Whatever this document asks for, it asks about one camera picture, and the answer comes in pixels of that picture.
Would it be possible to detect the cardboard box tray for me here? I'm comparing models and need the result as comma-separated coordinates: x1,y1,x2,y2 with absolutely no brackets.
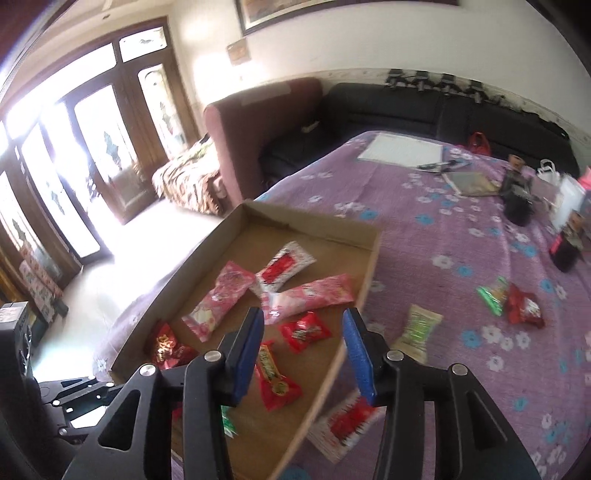
109,201,381,479

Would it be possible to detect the maroon armchair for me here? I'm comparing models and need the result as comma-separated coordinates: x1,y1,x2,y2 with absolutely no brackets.
151,76,325,218

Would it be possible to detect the red orange candy bar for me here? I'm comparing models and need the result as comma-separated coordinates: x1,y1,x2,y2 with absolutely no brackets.
256,340,303,411

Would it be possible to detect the red foil snack packet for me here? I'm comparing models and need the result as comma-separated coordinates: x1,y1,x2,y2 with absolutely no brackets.
505,283,545,329

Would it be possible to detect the black jar with cork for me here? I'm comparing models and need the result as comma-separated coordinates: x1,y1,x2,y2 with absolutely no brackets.
549,210,585,273
499,154,535,227

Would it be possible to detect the red round candy packet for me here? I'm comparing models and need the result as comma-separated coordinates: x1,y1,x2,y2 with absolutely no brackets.
280,311,332,353

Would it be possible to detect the red ribbon bag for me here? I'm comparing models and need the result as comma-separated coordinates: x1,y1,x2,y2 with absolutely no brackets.
468,132,492,156

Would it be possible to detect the black sofa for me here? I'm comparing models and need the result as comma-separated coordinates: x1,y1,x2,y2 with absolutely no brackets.
259,83,580,189

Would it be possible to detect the pink knitted bottle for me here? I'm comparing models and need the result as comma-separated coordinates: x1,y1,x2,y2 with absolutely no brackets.
578,167,591,191

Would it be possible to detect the framed wall painting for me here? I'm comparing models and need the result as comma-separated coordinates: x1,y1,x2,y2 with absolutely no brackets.
233,0,461,37

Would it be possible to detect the white paper sheet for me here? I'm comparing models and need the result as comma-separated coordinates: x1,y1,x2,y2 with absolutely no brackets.
358,133,444,169

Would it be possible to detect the pink heart candy packet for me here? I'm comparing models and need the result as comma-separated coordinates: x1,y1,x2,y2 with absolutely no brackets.
182,261,256,342

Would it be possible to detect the white plastic container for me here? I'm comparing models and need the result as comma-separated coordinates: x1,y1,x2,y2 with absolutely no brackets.
550,176,587,230

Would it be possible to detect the red white striped candy packet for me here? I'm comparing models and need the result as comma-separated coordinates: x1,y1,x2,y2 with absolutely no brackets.
250,241,317,297

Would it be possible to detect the red gold snack packet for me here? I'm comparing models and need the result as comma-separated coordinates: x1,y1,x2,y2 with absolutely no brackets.
144,321,198,370

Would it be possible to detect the pink long candy packet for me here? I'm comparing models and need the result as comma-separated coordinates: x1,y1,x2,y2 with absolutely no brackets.
260,274,355,325

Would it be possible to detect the wooden glass door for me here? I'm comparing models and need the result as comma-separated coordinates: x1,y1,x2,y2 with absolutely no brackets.
5,16,199,279

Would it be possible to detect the pale green snack packet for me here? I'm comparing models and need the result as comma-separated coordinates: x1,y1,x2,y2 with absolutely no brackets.
392,304,444,364

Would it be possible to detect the green wrapped candy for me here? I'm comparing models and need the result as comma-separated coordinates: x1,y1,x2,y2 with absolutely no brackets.
476,276,509,317

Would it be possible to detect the small booklet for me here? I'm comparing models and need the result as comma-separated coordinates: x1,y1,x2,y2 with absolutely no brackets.
443,172,499,197

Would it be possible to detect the black pen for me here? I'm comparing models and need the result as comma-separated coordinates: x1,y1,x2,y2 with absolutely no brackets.
416,159,471,173

